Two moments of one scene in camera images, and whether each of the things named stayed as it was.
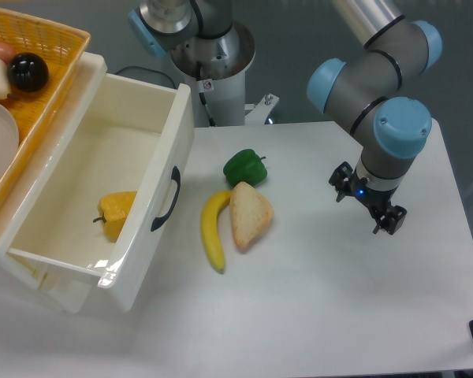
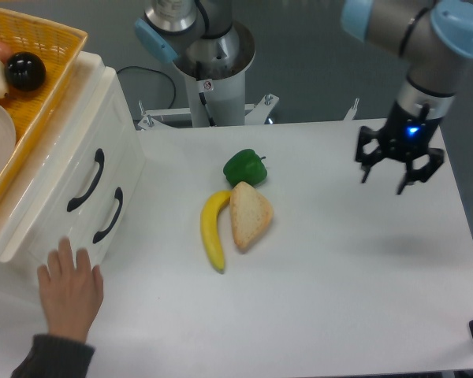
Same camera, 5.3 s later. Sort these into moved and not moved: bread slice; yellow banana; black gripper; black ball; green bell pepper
Moved: black gripper
Not moved: bread slice; black ball; green bell pepper; yellow banana
